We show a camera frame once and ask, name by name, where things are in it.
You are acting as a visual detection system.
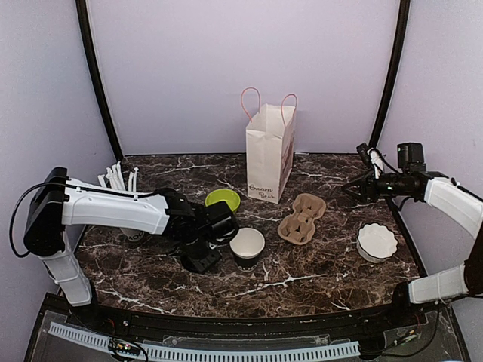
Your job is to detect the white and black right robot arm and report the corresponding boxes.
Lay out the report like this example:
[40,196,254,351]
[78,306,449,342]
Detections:
[342,170,482,327]

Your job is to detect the white scalloped ceramic bowl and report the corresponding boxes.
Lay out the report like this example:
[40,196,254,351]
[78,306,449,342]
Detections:
[356,223,398,263]

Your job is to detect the black right frame post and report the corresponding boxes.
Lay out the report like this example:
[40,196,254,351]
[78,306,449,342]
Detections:
[369,0,411,148]

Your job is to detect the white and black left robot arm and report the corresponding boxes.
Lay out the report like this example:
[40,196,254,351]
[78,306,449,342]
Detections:
[23,167,233,329]

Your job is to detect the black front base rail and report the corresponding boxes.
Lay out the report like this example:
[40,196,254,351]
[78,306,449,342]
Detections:
[23,293,471,361]

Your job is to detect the black left frame post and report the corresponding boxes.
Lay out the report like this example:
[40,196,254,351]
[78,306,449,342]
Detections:
[75,0,124,161]

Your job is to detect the lime green plastic bowl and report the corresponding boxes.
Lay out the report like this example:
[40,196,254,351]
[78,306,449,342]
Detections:
[205,189,241,213]

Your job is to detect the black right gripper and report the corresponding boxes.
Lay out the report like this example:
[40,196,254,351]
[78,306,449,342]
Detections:
[343,167,411,204]

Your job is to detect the white paper cup holding straws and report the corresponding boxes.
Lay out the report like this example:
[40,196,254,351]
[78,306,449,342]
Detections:
[120,228,145,243]

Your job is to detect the black frame post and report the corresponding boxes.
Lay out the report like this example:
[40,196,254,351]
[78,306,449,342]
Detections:
[369,0,411,148]
[75,0,124,161]

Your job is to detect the black paper coffee cup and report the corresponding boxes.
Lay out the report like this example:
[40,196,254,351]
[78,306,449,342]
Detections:
[229,228,265,272]

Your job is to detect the white paper takeout bag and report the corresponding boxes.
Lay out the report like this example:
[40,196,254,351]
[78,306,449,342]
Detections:
[242,101,297,204]

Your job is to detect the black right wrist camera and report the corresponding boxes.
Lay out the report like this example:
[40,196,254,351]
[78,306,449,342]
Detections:
[397,143,426,174]

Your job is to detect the black plastic cup lid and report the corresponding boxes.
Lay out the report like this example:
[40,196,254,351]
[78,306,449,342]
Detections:
[180,254,197,273]

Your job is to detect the brown cardboard cup carrier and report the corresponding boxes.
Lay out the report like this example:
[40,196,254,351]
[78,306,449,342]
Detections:
[277,193,327,246]

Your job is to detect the grey slotted cable duct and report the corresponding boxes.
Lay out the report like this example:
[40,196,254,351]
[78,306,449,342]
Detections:
[48,322,361,361]

